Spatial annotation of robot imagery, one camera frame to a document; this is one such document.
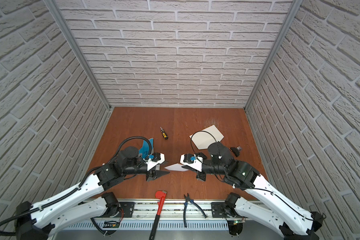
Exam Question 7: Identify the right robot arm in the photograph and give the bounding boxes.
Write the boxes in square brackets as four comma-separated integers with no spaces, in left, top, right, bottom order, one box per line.
[180,142,325,240]

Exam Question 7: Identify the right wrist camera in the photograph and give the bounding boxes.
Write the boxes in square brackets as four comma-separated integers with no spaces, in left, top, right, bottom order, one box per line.
[180,154,204,168]

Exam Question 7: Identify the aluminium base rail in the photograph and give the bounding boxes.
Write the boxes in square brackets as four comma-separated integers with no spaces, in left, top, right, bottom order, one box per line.
[64,199,282,240]

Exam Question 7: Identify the pink white letter card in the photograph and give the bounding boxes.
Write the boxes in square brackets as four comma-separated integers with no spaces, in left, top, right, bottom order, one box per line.
[165,164,188,172]

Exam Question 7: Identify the blue handled pliers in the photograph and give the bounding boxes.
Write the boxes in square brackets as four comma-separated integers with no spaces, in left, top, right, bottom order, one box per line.
[182,193,208,228]

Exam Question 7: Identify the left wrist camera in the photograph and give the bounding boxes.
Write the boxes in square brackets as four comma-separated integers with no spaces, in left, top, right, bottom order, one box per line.
[145,153,165,171]

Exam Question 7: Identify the black yellow stubby screwdriver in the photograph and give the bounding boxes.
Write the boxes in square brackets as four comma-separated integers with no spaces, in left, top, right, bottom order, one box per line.
[160,127,169,140]

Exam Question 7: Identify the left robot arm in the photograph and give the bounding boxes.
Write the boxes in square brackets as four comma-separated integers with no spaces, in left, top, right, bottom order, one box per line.
[15,147,168,240]

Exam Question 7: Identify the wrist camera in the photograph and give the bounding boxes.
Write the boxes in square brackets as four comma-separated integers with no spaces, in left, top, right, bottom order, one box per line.
[180,154,204,168]
[145,153,165,171]

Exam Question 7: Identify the cream envelope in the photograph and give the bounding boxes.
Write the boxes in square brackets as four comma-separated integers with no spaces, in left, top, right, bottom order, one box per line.
[189,125,224,150]

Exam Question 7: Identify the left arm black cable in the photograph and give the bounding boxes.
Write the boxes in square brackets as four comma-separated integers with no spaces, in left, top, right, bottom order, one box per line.
[0,136,153,237]

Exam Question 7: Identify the blue grey work glove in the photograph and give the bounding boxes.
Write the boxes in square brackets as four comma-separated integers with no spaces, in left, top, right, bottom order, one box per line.
[139,138,154,159]

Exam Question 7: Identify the red pipe wrench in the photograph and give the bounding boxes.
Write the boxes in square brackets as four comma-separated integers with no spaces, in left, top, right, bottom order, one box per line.
[149,191,167,240]

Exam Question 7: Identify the small black orange object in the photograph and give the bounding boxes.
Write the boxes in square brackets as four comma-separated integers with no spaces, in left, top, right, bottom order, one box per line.
[230,146,242,157]

